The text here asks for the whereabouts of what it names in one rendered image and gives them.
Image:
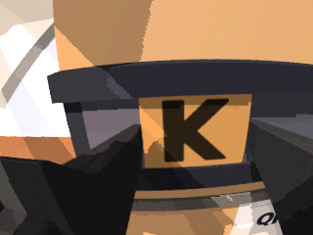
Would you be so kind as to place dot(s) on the white paper ticket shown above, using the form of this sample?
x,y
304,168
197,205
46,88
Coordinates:
x,y
256,219

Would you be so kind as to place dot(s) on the orange tile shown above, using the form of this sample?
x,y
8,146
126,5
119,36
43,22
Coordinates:
x,y
195,130

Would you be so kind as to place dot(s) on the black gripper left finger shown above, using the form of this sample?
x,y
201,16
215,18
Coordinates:
x,y
90,195

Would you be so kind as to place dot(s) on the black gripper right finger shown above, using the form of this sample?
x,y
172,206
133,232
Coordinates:
x,y
285,162

